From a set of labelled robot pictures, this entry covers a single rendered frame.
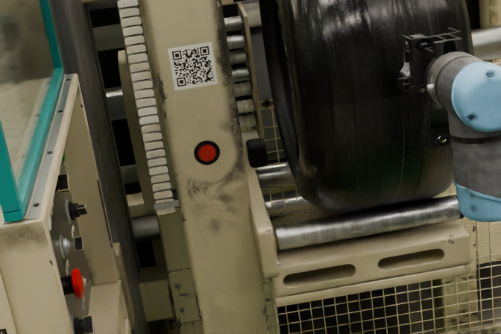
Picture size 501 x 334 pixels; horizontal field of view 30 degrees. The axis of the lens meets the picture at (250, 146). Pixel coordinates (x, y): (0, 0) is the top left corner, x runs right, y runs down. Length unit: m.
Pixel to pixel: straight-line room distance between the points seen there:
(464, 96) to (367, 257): 0.63
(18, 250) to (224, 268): 0.79
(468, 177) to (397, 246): 0.54
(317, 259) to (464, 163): 0.57
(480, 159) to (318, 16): 0.42
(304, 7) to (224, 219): 0.45
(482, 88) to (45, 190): 0.51
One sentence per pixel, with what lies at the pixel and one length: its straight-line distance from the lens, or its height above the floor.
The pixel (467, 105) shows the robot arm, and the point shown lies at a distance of 1.10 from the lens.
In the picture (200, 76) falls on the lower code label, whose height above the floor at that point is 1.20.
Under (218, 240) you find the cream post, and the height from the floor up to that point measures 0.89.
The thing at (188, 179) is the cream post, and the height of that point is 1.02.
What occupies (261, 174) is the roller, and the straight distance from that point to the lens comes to 1.90.
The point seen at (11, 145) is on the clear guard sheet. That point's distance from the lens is 1.03.
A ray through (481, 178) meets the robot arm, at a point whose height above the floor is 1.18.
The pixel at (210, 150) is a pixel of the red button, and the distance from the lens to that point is 1.64.
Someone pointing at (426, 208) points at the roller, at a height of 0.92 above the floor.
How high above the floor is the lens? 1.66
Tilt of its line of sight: 21 degrees down
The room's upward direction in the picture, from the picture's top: 8 degrees counter-clockwise
